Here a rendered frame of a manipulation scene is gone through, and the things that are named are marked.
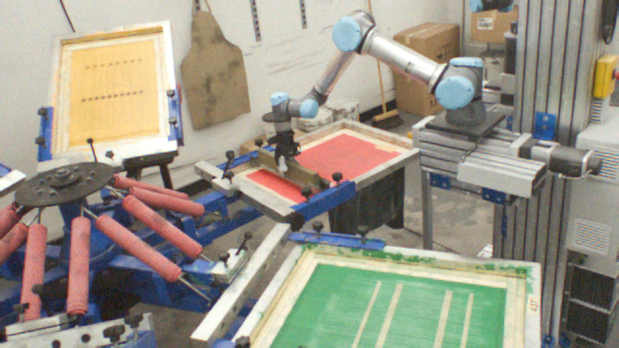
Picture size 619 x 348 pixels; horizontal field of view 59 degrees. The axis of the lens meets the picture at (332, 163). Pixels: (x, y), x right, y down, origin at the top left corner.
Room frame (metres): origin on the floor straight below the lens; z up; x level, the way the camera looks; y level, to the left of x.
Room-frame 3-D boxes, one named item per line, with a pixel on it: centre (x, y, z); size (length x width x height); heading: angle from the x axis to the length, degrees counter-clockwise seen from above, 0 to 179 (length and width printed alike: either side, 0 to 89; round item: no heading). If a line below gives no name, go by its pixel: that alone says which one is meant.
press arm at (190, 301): (1.36, 0.28, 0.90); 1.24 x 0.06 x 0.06; 69
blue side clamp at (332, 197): (1.88, 0.05, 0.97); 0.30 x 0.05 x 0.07; 129
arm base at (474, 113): (1.89, -0.51, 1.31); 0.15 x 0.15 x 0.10
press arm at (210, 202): (1.90, 0.47, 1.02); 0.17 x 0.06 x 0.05; 129
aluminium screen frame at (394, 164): (2.25, 0.04, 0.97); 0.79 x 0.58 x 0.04; 129
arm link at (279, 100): (2.10, 0.18, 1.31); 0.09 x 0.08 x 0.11; 63
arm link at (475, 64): (1.89, -0.51, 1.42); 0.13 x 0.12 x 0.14; 153
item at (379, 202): (2.14, -0.12, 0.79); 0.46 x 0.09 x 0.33; 129
